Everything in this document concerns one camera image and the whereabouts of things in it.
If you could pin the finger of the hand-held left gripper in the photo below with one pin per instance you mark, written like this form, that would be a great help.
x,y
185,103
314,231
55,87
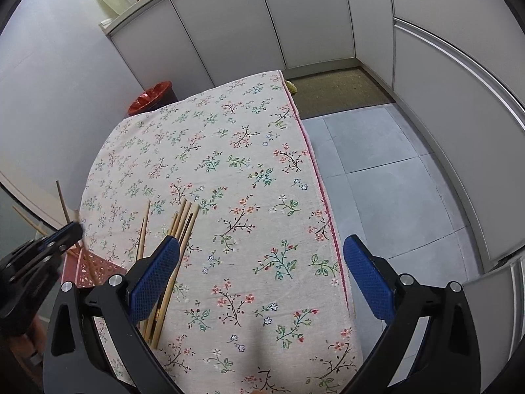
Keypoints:
x,y
49,250

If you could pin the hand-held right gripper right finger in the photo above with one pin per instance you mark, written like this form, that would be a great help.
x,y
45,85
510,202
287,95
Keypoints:
x,y
367,281

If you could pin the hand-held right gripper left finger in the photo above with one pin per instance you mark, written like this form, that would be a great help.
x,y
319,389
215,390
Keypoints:
x,y
154,281

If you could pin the red perforated chopstick holder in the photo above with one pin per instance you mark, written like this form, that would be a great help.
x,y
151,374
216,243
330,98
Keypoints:
x,y
94,269

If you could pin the bunch of brown chopsticks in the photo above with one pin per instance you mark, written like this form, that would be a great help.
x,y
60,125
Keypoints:
x,y
62,201

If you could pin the pile of wooden chopsticks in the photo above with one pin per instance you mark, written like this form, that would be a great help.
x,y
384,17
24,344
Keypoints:
x,y
183,217

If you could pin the low white cabinet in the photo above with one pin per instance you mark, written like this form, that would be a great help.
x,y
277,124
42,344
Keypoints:
x,y
498,316

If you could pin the floral tablecloth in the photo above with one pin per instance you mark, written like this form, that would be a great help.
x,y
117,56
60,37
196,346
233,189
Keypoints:
x,y
246,172

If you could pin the red trash bin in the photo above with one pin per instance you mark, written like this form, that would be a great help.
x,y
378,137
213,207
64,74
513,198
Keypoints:
x,y
149,98

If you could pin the olive green doormat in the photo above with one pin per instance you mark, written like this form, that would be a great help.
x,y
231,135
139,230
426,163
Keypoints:
x,y
340,90

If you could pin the small green object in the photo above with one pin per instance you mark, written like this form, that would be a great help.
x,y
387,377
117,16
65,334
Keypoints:
x,y
291,86

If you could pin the pale green tray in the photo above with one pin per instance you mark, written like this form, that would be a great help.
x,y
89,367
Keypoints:
x,y
113,0

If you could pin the row of white cabinets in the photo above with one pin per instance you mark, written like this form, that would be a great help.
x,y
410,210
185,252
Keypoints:
x,y
246,20

